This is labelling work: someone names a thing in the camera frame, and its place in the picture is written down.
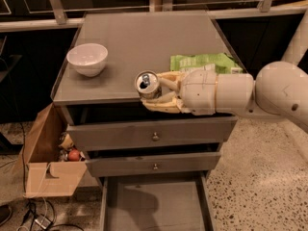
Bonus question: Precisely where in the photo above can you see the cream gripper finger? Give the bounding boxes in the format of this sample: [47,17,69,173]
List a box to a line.
[141,91,190,114]
[157,71,185,91]

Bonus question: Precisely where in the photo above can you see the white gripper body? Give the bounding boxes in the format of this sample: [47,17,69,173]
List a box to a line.
[179,70,254,116]

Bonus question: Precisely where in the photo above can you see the silver redbull can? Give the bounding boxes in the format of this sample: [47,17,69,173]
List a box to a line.
[135,70,162,99]

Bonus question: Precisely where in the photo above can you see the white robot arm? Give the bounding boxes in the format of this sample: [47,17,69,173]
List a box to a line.
[135,61,308,131]

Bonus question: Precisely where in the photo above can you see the grey top drawer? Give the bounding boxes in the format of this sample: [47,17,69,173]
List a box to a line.
[67,116,237,151]

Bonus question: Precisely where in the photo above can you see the grey drawer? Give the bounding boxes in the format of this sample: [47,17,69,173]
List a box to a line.
[67,116,237,151]
[86,152,221,177]
[99,171,216,231]

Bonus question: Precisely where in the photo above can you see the grey drawer cabinet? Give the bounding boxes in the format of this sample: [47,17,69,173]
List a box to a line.
[50,11,256,231]

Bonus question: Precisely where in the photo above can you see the grey middle drawer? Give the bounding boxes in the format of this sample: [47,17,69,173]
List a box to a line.
[86,152,221,177]

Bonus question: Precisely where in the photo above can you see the grey bottom drawer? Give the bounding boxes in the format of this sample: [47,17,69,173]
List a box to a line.
[99,171,216,231]

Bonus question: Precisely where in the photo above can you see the green chip bag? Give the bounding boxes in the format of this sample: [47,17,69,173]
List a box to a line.
[170,53,244,74]

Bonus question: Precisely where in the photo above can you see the metal railing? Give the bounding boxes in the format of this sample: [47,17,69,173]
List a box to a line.
[0,0,307,33]

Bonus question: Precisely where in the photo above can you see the white ceramic bowl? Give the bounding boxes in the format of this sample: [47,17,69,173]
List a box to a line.
[66,43,109,77]

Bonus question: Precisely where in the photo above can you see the red apple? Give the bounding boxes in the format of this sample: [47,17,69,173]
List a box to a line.
[67,149,80,162]

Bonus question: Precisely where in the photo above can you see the crumpled snack wrapper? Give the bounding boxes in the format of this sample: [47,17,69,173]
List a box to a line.
[59,133,74,151]

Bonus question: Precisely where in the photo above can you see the brown cardboard box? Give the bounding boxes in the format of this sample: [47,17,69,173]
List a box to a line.
[13,104,86,198]

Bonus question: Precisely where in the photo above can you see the black floor cables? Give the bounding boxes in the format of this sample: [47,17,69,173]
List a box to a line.
[0,122,85,231]

